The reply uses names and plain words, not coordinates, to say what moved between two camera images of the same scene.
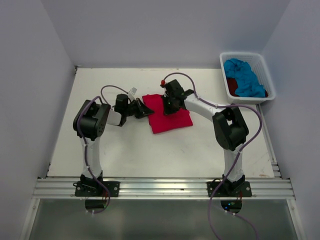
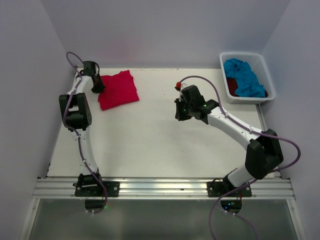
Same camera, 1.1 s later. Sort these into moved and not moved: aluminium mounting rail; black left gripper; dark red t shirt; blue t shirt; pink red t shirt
Moved: black left gripper; pink red t shirt
Not moved: dark red t shirt; blue t shirt; aluminium mounting rail
